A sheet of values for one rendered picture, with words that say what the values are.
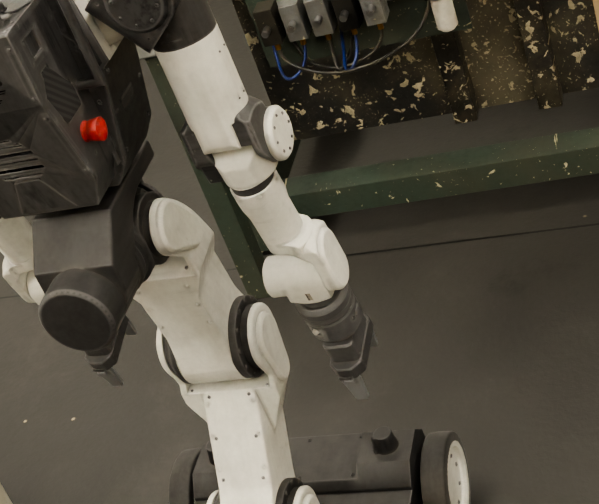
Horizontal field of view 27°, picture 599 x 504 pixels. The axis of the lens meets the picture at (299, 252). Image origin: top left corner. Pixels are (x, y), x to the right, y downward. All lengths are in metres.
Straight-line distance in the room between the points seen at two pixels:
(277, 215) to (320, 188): 1.50
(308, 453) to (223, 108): 1.02
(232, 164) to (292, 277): 0.24
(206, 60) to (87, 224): 0.30
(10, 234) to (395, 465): 0.86
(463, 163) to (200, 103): 1.60
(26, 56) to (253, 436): 0.90
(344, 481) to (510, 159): 1.07
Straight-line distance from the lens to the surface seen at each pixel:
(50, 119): 1.59
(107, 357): 2.24
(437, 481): 2.39
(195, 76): 1.65
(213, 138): 1.69
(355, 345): 1.99
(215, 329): 2.06
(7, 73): 1.57
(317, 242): 1.83
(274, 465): 2.23
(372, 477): 2.42
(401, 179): 3.21
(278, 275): 1.90
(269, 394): 2.18
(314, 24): 2.83
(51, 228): 1.80
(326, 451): 2.50
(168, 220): 1.86
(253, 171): 1.74
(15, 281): 2.12
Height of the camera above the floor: 1.88
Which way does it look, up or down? 33 degrees down
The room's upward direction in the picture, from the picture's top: 22 degrees counter-clockwise
